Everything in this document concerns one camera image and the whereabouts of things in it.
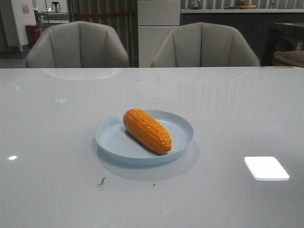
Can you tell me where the tan cushion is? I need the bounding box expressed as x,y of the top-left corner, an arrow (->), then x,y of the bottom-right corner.
273,50 -> 304,68

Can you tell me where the light blue round plate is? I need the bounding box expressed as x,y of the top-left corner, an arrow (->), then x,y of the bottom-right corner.
95,110 -> 194,166

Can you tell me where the right grey upholstered chair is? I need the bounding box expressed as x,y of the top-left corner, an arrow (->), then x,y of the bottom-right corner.
151,22 -> 260,67

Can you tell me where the fruit bowl on counter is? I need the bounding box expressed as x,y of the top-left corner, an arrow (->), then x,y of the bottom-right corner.
235,0 -> 256,9

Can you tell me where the background desk with kettle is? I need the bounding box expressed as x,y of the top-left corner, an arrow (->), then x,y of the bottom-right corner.
33,0 -> 69,27

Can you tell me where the grey counter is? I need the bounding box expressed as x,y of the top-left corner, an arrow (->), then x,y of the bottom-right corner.
180,9 -> 304,66

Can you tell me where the white cabinet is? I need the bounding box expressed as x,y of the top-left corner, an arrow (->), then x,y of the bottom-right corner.
137,0 -> 180,67

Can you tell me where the red barrier belt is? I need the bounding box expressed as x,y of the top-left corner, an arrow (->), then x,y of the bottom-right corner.
77,12 -> 130,18

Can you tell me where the grey upholstered chair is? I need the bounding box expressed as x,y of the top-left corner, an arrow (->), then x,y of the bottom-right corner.
151,22 -> 260,67
25,21 -> 129,68

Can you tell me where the red box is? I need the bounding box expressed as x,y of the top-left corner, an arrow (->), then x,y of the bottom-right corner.
25,24 -> 40,48

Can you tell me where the orange toy corn cob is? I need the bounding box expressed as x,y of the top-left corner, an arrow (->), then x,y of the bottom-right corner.
123,108 -> 172,154

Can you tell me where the left grey upholstered chair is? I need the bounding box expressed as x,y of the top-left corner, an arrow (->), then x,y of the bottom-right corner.
25,21 -> 129,68

